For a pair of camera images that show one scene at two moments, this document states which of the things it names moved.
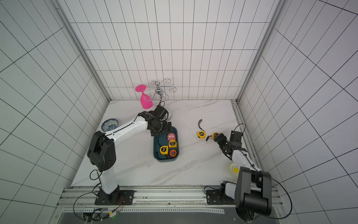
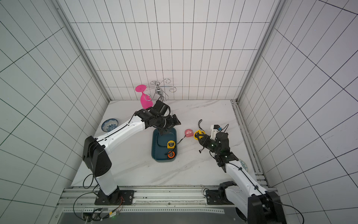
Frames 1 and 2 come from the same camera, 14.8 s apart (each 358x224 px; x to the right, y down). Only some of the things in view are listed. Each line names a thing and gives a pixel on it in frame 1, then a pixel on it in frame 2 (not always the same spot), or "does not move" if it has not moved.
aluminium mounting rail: x=75 y=201 does not move
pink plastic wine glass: x=146 y=101 does not move
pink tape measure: x=171 y=136 to x=189 y=133
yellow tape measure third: x=173 y=143 does not move
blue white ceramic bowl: x=109 y=124 does not move
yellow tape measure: x=164 y=150 to x=200 y=132
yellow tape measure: x=201 y=134 does not move
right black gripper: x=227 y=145 to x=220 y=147
